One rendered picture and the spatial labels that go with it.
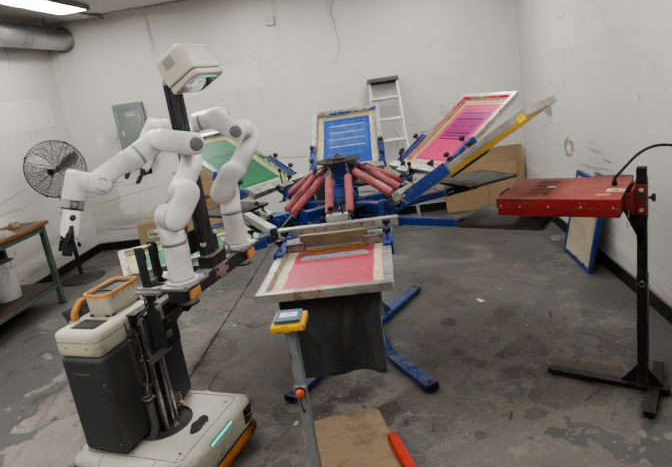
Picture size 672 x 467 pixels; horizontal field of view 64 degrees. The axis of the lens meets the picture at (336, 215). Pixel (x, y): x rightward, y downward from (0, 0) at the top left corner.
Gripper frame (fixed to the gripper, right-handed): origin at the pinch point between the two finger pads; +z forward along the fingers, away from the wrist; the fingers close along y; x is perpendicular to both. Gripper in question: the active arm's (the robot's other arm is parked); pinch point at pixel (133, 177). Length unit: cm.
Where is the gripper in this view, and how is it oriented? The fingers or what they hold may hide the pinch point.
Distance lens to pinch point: 254.4
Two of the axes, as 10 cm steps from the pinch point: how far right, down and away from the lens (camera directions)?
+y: -6.9, -3.6, -6.3
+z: -2.8, 9.3, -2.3
